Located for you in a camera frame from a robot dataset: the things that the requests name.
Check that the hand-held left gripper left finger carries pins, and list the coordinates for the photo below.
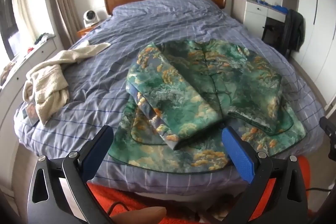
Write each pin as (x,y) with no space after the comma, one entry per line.
(95,153)

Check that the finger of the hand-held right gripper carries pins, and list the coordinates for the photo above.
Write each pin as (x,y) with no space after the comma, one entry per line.
(328,132)

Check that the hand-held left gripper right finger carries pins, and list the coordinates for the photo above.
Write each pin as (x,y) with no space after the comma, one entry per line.
(237,155)

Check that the green printed padded jacket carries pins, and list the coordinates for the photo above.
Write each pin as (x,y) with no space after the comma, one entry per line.
(183,98)

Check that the clothes pile on windowsill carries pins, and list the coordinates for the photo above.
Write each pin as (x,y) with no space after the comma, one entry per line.
(43,39)

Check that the orange rug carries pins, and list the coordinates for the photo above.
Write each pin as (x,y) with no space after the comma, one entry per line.
(110,197)

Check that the small photo card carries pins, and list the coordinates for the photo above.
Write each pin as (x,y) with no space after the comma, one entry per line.
(31,112)

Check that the brown rounded object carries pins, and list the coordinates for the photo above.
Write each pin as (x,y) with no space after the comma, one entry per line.
(141,214)

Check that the cream towel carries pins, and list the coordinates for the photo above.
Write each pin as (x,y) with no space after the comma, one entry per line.
(47,87)

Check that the white wardrobe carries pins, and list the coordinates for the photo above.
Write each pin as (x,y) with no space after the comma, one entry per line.
(323,29)

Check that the black jacket on chair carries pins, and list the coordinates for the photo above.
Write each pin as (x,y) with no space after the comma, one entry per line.
(295,29)

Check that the black chair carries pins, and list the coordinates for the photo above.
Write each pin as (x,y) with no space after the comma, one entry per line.
(273,35)

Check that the wooden nightstand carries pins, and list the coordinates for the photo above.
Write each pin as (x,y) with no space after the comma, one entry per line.
(84,31)

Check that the blue items on desk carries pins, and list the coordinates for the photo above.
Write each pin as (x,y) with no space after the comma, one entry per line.
(279,8)

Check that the white desk fan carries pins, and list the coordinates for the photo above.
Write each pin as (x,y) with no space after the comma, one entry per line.
(92,18)

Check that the white desk with drawers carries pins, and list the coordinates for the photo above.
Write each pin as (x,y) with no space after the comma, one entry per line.
(252,12)

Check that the bed with blue checked sheet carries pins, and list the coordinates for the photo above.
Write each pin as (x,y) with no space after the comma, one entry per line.
(170,19)

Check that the beige curtain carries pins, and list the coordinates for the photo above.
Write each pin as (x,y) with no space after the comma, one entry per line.
(65,3)

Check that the window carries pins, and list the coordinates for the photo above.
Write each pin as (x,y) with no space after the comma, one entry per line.
(9,24)

